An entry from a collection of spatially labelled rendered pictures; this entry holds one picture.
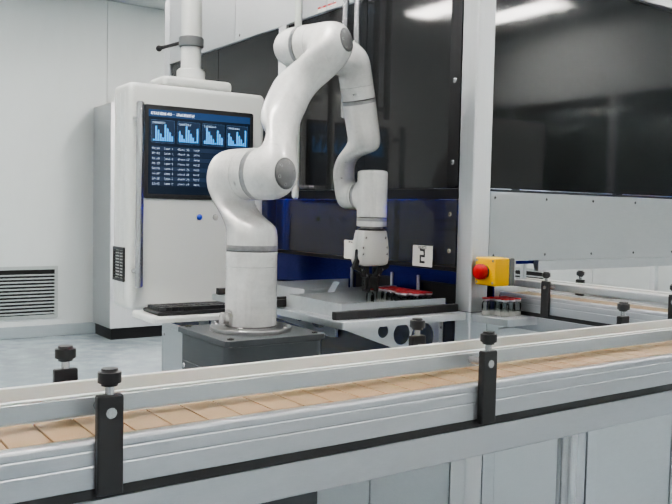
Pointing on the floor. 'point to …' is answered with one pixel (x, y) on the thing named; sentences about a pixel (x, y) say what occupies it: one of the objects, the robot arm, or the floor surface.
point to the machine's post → (473, 199)
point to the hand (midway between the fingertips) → (370, 284)
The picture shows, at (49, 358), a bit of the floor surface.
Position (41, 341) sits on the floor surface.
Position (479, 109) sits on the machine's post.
